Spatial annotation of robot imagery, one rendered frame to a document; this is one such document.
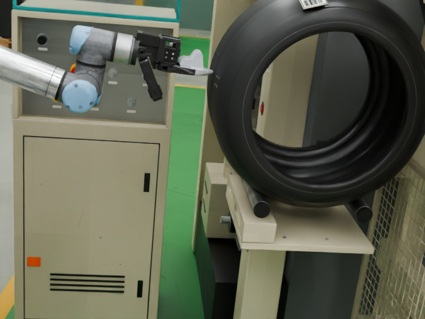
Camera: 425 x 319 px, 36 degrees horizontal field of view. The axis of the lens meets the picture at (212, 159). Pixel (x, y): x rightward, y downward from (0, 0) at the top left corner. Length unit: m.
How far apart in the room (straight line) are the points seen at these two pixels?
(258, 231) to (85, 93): 0.59
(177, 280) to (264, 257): 1.00
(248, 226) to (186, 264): 1.57
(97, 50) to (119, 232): 0.98
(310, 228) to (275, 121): 0.36
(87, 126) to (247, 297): 0.81
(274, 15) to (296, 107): 0.49
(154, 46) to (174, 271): 1.73
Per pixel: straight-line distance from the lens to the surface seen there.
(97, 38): 1.65
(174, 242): 3.48
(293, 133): 2.05
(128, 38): 1.66
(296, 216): 1.95
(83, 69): 1.67
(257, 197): 1.74
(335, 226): 1.93
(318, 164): 1.99
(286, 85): 2.00
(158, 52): 1.65
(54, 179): 2.40
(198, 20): 10.71
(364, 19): 1.64
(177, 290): 3.06
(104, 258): 2.52
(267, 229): 1.74
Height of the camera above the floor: 1.59
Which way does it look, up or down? 20 degrees down
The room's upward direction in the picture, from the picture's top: 6 degrees clockwise
